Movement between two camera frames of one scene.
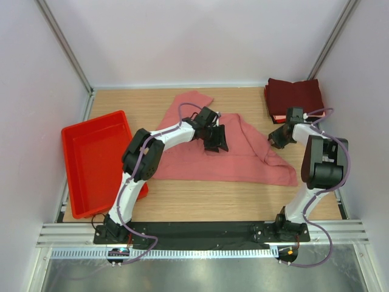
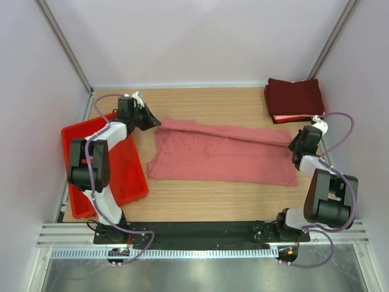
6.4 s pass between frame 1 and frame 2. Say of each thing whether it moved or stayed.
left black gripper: moved
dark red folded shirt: stayed
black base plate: stayed
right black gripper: moved
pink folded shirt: stayed
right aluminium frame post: stayed
